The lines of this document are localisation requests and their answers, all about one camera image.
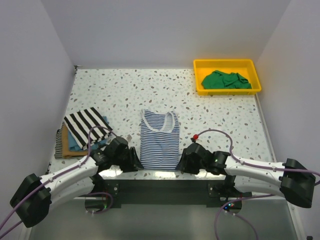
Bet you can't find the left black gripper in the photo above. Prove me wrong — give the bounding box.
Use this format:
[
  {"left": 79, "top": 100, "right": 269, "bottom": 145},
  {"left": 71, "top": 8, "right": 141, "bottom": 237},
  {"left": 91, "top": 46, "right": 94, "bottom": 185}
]
[{"left": 112, "top": 146, "right": 144, "bottom": 172}]

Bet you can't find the blue white striped tank top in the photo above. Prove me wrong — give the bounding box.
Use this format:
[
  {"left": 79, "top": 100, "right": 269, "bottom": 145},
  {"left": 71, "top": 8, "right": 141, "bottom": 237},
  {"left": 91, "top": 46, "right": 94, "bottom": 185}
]
[{"left": 140, "top": 109, "right": 180, "bottom": 172}]

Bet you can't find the green tank top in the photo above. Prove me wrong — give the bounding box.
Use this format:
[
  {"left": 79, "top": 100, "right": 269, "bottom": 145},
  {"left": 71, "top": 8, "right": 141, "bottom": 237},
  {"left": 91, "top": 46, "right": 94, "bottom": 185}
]
[{"left": 201, "top": 70, "right": 252, "bottom": 90}]

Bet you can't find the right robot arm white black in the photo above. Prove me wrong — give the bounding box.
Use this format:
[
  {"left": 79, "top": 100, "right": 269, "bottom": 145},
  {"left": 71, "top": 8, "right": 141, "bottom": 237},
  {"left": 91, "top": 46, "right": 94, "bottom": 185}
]
[{"left": 176, "top": 143, "right": 316, "bottom": 209}]

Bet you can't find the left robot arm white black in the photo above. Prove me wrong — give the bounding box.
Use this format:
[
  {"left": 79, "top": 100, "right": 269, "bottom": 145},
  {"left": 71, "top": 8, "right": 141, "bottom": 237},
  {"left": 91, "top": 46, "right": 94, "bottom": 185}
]
[{"left": 10, "top": 136, "right": 143, "bottom": 228}]

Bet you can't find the light blue folded tank top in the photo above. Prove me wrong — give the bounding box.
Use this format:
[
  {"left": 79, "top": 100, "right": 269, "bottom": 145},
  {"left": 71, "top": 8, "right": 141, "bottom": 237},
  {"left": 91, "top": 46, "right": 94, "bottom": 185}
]
[{"left": 67, "top": 130, "right": 107, "bottom": 152}]

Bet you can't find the black white wide-striped tank top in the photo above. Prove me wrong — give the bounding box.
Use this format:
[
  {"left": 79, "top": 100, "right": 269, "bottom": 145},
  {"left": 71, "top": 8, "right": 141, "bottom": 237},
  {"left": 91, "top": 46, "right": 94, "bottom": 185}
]
[{"left": 64, "top": 107, "right": 113, "bottom": 150}]

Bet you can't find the tan folded tank top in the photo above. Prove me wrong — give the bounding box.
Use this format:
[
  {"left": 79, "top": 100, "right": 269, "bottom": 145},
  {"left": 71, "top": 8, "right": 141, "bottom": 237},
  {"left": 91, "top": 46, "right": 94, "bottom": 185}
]
[{"left": 61, "top": 124, "right": 88, "bottom": 159}]

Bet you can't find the black white thin-striped tank top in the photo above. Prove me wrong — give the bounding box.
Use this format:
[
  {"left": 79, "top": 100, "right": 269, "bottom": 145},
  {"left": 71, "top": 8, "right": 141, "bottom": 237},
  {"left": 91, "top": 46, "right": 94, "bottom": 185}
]
[{"left": 54, "top": 129, "right": 63, "bottom": 159}]

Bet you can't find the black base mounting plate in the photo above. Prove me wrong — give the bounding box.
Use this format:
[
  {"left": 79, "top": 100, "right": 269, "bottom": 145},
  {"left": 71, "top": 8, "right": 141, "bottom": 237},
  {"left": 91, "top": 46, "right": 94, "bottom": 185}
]
[{"left": 84, "top": 177, "right": 252, "bottom": 212}]

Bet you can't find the yellow plastic tray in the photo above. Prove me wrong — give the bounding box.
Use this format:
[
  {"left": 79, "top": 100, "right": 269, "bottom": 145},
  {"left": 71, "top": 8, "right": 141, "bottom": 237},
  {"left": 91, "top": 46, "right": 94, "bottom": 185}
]
[{"left": 193, "top": 58, "right": 262, "bottom": 96}]

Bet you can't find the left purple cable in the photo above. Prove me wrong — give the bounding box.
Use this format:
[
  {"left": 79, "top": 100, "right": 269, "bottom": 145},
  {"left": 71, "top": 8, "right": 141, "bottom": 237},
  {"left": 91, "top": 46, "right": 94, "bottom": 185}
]
[{"left": 0, "top": 125, "right": 116, "bottom": 236}]

